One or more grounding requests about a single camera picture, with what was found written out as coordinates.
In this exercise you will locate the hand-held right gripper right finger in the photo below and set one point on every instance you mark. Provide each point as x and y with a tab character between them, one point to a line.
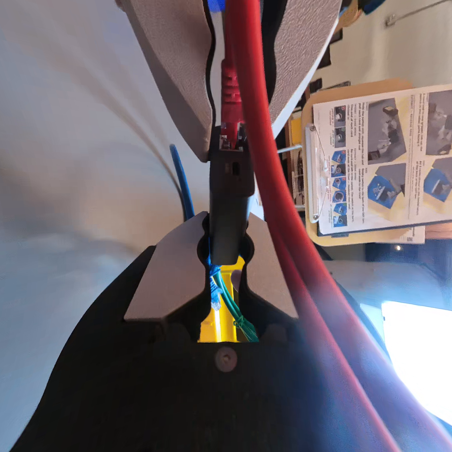
268	282

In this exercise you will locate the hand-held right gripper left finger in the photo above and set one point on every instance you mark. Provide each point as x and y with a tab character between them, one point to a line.
166	275

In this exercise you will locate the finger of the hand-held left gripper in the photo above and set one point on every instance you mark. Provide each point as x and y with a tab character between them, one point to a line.
303	42
176	53

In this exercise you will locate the yellow plastic bin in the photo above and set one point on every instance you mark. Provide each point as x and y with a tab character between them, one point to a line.
212	328

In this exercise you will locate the black ethernet coupler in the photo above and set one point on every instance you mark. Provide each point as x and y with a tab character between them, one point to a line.
227	212

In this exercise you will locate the white document stand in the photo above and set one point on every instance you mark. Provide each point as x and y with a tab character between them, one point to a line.
310	176

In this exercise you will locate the printed instruction sheet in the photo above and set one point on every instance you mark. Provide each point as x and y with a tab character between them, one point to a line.
381	159

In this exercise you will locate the bright light panel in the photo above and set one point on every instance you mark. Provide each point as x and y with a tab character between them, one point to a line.
423	353

